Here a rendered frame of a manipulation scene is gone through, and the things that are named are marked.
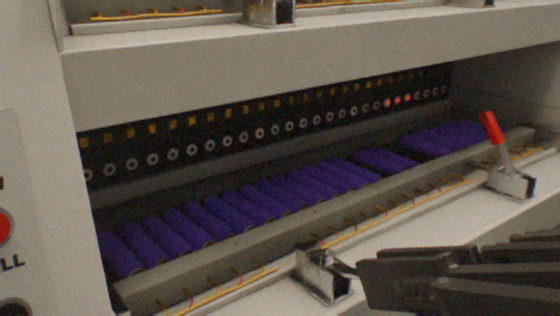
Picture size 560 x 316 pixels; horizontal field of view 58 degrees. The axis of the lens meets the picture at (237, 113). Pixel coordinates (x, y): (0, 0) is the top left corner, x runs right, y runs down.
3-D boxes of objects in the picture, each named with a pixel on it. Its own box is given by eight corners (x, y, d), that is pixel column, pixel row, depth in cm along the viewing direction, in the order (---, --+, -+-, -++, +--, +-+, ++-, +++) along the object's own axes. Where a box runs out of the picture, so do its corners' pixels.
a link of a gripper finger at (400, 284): (496, 304, 24) (461, 330, 22) (412, 300, 28) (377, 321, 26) (485, 273, 24) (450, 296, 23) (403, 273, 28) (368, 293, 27)
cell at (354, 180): (326, 174, 55) (372, 196, 50) (314, 178, 54) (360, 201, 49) (327, 159, 55) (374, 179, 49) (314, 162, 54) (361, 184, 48)
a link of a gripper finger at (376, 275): (477, 312, 26) (469, 317, 25) (376, 305, 31) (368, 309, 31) (457, 254, 26) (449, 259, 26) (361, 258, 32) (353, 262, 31)
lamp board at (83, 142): (450, 98, 71) (455, 61, 70) (70, 197, 41) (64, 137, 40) (444, 96, 72) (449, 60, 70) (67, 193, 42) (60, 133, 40)
